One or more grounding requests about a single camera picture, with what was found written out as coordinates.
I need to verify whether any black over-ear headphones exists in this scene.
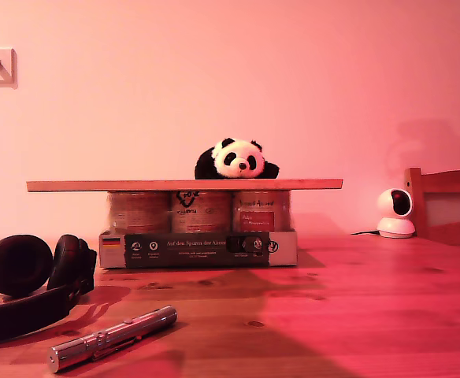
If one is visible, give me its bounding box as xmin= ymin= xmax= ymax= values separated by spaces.
xmin=0 ymin=234 xmax=98 ymax=347

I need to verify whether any silver pen flashlight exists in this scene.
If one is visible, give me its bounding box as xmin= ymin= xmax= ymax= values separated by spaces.
xmin=47 ymin=305 xmax=178 ymax=374

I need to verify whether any dark printed cardboard tray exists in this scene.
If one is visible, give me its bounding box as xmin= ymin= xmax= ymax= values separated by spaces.
xmin=98 ymin=230 xmax=299 ymax=269

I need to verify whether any wooden shelf board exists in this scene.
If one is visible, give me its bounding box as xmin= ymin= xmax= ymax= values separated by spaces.
xmin=26 ymin=179 xmax=344 ymax=194

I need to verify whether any white round security camera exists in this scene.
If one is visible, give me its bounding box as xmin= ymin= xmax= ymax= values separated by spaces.
xmin=375 ymin=187 xmax=416 ymax=239

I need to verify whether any tin can with script lettering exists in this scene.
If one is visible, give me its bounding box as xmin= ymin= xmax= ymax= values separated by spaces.
xmin=232 ymin=191 xmax=293 ymax=233

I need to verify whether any stuffed panda toy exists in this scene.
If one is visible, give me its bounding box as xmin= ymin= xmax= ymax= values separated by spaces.
xmin=194 ymin=137 xmax=281 ymax=181

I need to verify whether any wooden chair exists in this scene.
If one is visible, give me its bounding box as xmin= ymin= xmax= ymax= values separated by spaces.
xmin=404 ymin=168 xmax=460 ymax=248

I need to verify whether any tin can with fox logo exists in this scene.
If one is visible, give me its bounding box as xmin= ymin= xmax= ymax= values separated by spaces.
xmin=169 ymin=191 xmax=233 ymax=234

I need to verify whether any tin can with red label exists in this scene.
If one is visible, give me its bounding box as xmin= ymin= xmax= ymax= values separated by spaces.
xmin=106 ymin=191 xmax=172 ymax=234

